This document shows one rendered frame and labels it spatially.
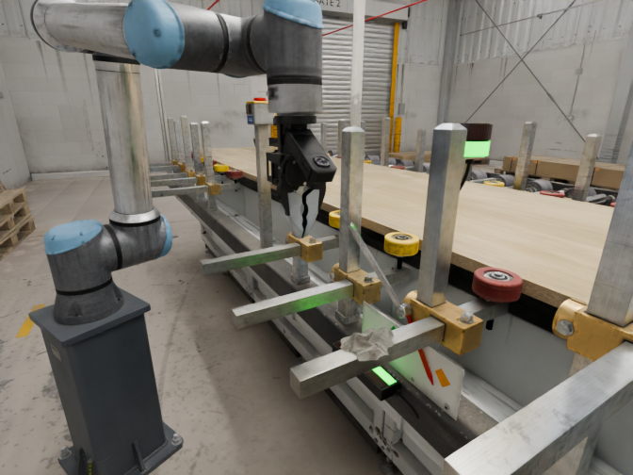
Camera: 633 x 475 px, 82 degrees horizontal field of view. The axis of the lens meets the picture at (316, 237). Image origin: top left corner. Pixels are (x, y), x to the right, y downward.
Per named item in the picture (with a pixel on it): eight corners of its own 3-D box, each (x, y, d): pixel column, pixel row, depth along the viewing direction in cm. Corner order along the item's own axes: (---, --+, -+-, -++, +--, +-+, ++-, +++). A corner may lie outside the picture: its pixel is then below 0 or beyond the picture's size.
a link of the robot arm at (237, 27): (191, 16, 62) (235, 2, 54) (246, 27, 70) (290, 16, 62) (197, 76, 65) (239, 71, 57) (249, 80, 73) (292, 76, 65)
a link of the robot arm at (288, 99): (332, 85, 58) (278, 82, 53) (332, 117, 59) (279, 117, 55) (305, 88, 65) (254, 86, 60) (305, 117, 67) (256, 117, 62)
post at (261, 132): (264, 257, 129) (256, 124, 114) (258, 253, 133) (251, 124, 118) (275, 254, 131) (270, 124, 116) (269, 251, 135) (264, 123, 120)
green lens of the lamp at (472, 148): (471, 157, 54) (473, 142, 54) (440, 154, 59) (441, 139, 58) (496, 155, 57) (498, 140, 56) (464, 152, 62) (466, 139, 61)
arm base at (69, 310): (70, 332, 102) (61, 301, 99) (43, 311, 113) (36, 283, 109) (136, 305, 116) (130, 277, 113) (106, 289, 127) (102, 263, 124)
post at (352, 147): (345, 333, 88) (350, 127, 73) (337, 325, 91) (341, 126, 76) (356, 328, 90) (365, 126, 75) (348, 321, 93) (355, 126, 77)
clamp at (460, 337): (459, 356, 57) (463, 329, 55) (399, 317, 68) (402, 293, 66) (482, 346, 60) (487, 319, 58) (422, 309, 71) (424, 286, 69)
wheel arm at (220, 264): (204, 279, 89) (202, 263, 87) (201, 274, 91) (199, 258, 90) (350, 248, 109) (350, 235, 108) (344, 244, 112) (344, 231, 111)
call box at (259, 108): (254, 127, 113) (253, 100, 110) (247, 126, 119) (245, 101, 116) (275, 126, 116) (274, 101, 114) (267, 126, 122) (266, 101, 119)
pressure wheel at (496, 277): (495, 345, 64) (505, 286, 60) (457, 324, 70) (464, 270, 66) (521, 333, 67) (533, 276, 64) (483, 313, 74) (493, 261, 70)
